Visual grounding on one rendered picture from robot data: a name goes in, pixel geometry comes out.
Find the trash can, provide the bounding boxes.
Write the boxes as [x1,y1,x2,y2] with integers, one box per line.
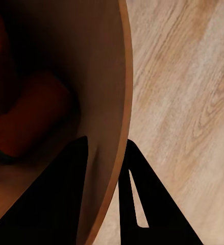
[0,0,134,245]

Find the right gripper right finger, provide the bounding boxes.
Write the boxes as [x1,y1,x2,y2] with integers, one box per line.
[118,139,203,245]

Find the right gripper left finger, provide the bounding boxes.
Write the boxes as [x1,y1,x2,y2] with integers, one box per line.
[0,136,88,245]

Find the can of soda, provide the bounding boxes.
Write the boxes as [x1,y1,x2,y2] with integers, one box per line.
[0,67,76,160]
[0,16,21,114]

